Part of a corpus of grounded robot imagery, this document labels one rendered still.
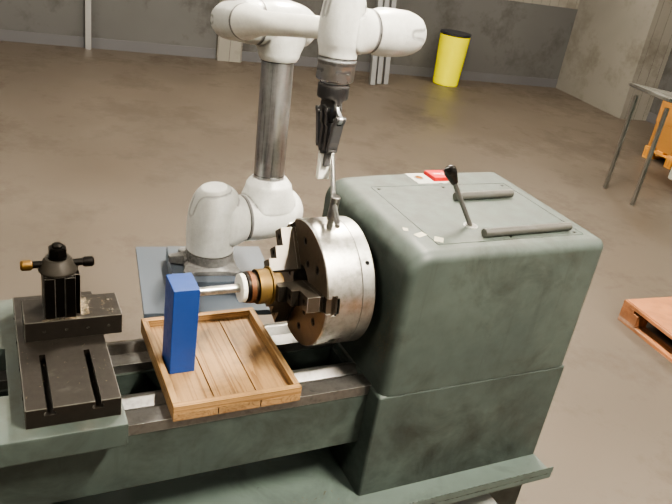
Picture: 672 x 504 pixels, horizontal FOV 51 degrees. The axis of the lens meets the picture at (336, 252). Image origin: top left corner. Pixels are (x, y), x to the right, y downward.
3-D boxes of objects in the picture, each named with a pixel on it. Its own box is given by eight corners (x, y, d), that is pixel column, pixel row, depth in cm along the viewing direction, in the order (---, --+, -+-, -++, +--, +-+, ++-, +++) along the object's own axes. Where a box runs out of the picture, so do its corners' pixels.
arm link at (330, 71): (327, 59, 158) (324, 86, 160) (363, 62, 162) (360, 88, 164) (311, 52, 165) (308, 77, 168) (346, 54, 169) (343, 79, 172)
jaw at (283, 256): (306, 270, 177) (299, 224, 179) (313, 267, 173) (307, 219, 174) (264, 274, 172) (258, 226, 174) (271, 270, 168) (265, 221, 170)
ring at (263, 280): (275, 258, 173) (239, 261, 169) (289, 276, 165) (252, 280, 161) (271, 291, 177) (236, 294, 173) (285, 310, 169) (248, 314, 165)
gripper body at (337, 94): (312, 77, 168) (308, 115, 171) (327, 85, 161) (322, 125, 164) (340, 78, 171) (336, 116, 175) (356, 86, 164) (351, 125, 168)
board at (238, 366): (251, 319, 195) (252, 306, 193) (300, 400, 167) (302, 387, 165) (140, 331, 182) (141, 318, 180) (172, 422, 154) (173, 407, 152)
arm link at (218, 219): (177, 240, 232) (180, 177, 223) (227, 233, 242) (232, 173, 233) (196, 262, 221) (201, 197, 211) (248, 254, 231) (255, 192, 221)
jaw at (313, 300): (317, 276, 171) (338, 295, 161) (315, 295, 173) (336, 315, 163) (274, 280, 166) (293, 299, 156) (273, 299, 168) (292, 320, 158)
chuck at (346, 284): (300, 291, 197) (321, 193, 180) (345, 368, 174) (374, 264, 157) (269, 294, 193) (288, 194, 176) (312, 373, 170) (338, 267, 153)
